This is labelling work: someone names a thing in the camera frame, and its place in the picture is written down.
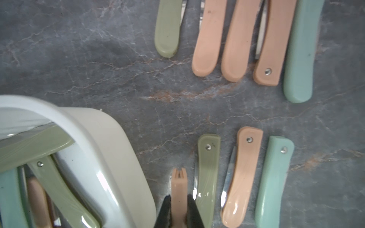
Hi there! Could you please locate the teal folding fruit knife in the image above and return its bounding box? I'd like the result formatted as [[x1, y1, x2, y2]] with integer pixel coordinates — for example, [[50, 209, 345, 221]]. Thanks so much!
[[283, 0, 325, 104]]

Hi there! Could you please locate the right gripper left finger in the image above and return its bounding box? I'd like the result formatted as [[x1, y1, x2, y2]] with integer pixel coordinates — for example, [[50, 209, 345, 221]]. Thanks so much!
[[154, 195, 172, 228]]

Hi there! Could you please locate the olive knife in box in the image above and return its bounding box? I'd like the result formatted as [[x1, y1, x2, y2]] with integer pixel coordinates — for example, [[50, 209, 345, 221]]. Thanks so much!
[[27, 156, 100, 228]]

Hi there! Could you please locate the olive knife second row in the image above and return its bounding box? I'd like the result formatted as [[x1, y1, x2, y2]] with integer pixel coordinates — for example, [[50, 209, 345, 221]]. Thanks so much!
[[193, 134, 221, 228]]

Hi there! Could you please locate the olive folding knife top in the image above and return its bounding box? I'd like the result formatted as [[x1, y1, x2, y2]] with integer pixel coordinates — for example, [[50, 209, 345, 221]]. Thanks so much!
[[1, 123, 75, 173]]

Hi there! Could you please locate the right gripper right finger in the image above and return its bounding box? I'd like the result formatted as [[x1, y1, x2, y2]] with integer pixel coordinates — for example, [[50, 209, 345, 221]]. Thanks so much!
[[186, 194, 204, 228]]

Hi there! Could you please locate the teal folding knife middle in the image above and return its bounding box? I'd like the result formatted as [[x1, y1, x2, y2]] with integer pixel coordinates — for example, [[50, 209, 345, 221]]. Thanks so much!
[[1, 168, 29, 228]]

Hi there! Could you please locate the pink knife second row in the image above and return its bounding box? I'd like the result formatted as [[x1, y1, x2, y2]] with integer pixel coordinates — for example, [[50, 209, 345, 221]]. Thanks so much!
[[221, 126, 263, 228]]

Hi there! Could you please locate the olive fruit knife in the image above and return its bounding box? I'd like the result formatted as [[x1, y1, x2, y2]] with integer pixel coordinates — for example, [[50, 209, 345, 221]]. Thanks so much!
[[155, 0, 187, 58]]

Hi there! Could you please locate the white plastic storage box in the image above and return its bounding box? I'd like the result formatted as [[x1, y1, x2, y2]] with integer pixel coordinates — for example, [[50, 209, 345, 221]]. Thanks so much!
[[1, 95, 156, 228]]

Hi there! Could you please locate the pink folding fruit knife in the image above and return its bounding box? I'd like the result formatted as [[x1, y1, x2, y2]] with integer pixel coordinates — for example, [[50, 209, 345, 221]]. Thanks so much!
[[192, 0, 227, 77]]

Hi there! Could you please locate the teal knife second row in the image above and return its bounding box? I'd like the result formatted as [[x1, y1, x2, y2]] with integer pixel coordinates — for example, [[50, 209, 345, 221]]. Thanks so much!
[[255, 135, 295, 228]]

